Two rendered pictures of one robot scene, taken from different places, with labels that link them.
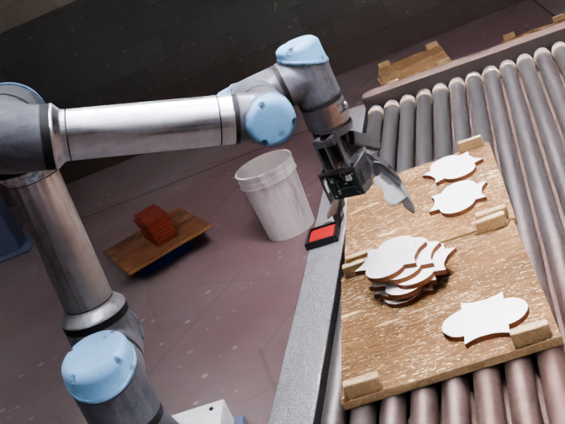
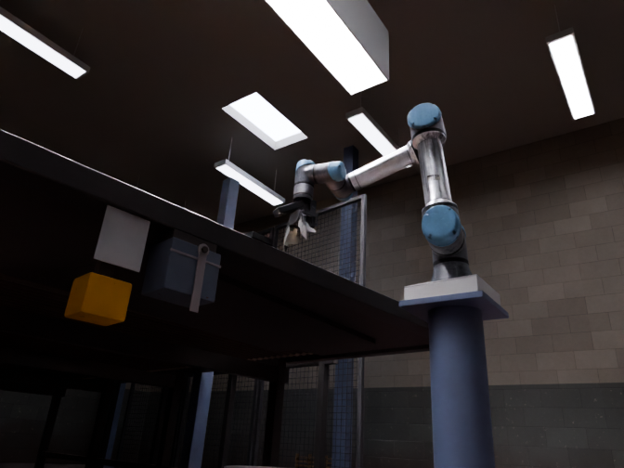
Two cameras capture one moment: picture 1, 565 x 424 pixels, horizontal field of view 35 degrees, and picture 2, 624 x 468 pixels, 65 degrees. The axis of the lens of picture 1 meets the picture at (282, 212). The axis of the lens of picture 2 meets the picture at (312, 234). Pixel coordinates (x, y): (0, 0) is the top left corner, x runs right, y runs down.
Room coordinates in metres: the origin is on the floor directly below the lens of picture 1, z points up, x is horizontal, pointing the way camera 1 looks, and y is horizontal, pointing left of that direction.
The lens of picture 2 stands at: (2.89, 0.63, 0.41)
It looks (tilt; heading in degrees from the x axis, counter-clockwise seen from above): 24 degrees up; 206
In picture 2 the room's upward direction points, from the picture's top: 4 degrees clockwise
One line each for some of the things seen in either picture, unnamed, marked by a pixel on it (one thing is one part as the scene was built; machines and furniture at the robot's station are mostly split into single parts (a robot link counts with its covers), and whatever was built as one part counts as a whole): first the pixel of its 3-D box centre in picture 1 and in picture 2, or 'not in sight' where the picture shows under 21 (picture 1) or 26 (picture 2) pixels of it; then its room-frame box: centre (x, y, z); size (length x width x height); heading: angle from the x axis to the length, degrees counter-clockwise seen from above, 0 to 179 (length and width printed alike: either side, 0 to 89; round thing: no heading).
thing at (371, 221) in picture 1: (422, 205); not in sight; (1.77, -0.28, 0.93); 0.41 x 0.35 x 0.02; 166
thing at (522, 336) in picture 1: (530, 333); not in sight; (1.14, -0.26, 0.95); 0.06 x 0.02 x 0.03; 77
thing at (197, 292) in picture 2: not in sight; (183, 275); (2.05, -0.12, 0.77); 0.14 x 0.11 x 0.18; 162
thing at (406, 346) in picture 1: (436, 306); not in sight; (1.36, -0.18, 0.93); 0.41 x 0.35 x 0.02; 167
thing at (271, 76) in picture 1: (255, 102); (331, 175); (1.43, -0.03, 1.37); 0.11 x 0.11 x 0.08; 2
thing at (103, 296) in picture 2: not in sight; (108, 263); (2.22, -0.17, 0.74); 0.09 x 0.08 x 0.24; 162
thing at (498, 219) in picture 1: (491, 222); not in sight; (1.52, -0.35, 0.95); 0.06 x 0.02 x 0.03; 77
